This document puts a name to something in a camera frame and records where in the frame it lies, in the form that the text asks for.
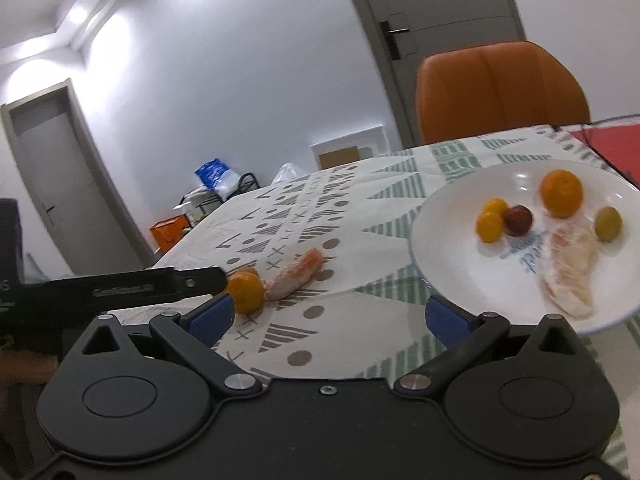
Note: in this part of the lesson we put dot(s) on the small orange kumquat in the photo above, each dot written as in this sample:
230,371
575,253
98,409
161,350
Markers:
489,226
496,206

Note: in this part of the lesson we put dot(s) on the narrow grey door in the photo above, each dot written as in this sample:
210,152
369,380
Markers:
65,185

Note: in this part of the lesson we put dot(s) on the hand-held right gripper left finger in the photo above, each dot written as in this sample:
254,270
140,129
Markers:
212,320

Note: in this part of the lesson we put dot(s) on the brown cardboard sheet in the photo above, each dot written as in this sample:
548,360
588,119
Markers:
340,156

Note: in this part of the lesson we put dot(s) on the dark red plum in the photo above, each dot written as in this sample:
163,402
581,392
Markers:
518,220

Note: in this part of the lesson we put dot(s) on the black metal rack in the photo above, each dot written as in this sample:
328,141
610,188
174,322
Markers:
247,185

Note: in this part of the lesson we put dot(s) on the small brown orange fruit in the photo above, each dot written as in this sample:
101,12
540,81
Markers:
251,271

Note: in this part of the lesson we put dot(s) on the red orange paw print mat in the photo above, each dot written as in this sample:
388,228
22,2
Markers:
617,147

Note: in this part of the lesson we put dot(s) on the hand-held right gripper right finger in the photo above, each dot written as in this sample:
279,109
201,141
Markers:
447,322

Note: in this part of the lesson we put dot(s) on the medium orange mandarin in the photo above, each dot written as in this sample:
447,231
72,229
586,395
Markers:
245,291

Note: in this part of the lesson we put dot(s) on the orange leather chair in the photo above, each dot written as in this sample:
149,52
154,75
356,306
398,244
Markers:
500,95

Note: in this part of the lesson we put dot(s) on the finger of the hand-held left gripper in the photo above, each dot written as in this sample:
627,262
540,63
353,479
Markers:
200,280

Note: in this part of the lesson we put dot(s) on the large peeled pomelo segment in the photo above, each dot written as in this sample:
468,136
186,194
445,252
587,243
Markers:
570,270

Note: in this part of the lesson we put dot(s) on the white plate with blue rim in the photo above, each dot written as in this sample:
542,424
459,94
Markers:
450,240

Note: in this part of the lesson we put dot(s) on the clear plastic bag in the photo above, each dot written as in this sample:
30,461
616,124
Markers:
286,172

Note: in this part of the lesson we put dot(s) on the person's left hand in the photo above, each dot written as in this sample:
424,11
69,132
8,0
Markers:
27,366

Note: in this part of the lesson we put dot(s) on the patterned white green tablecloth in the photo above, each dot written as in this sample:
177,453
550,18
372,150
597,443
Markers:
350,240

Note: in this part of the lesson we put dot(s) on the white plastic bag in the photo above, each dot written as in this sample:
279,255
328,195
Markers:
195,197

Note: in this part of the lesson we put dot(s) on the blue plastic bag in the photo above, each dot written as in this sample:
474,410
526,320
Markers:
217,175

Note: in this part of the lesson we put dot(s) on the green yellow round fruit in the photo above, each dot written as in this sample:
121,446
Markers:
608,223

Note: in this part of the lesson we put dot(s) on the large orange mandarin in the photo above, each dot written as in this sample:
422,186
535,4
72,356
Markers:
561,193

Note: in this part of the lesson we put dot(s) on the orange box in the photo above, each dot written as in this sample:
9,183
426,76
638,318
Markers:
167,232

